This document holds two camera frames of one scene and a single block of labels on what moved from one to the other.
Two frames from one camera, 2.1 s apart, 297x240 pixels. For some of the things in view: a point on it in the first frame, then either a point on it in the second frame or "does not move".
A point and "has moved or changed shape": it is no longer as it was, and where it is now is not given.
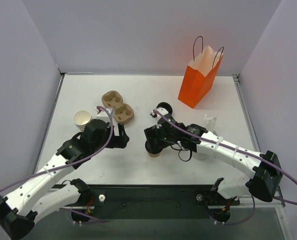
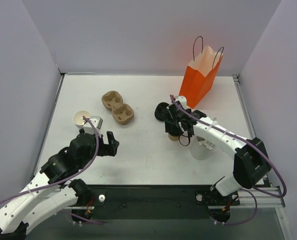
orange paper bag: [199, 76] does not move
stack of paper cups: [81, 118] does not move
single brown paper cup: [153, 155] has moved or changed shape
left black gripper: [121, 138] to [104, 149]
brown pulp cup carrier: [123, 113] does not move
